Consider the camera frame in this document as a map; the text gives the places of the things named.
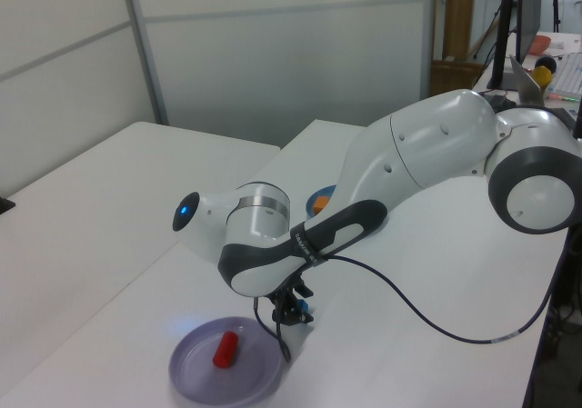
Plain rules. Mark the black monitor stand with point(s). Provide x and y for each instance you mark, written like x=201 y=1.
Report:
x=501 y=40

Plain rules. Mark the grey laptop lid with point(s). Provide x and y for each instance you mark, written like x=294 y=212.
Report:
x=525 y=83

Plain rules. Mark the black computer monitor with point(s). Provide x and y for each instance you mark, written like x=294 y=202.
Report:
x=529 y=12

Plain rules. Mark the black ball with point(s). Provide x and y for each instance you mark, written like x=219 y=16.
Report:
x=549 y=62

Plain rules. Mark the blue plate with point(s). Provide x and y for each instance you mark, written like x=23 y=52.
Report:
x=311 y=199

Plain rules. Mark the white keyboard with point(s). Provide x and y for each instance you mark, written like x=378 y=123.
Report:
x=568 y=76

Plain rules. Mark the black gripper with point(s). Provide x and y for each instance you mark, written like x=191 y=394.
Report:
x=283 y=308

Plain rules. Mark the grey metal partition post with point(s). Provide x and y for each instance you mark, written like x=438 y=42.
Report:
x=143 y=53
x=434 y=26

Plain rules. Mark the orange block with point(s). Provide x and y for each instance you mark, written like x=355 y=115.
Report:
x=321 y=204

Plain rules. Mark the brown wooden cabinet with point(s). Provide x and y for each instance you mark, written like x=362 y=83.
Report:
x=459 y=26

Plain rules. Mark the orange-red bowl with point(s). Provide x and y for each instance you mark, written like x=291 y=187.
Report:
x=541 y=44

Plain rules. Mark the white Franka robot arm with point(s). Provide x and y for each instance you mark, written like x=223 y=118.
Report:
x=423 y=140

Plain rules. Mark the red cylinder block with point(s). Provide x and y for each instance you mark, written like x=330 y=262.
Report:
x=226 y=350

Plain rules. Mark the yellow ball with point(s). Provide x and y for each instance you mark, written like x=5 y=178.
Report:
x=543 y=77

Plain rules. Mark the black stand with base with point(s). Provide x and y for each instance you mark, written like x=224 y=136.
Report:
x=6 y=205

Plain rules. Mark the black tripod leg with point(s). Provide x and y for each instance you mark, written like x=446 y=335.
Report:
x=555 y=12

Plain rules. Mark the purple plate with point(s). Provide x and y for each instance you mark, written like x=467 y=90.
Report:
x=195 y=371

